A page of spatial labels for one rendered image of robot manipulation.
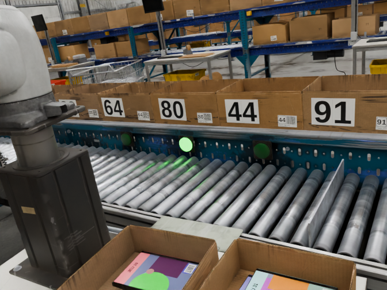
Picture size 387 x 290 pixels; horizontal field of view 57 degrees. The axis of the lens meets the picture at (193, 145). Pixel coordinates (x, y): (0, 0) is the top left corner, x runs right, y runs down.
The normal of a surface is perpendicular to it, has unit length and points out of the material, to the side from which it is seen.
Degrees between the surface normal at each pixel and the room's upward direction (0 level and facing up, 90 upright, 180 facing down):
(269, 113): 91
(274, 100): 90
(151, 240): 89
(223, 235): 0
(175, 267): 0
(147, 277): 0
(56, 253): 90
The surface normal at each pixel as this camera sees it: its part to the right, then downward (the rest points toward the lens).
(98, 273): 0.88, 0.02
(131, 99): -0.52, 0.36
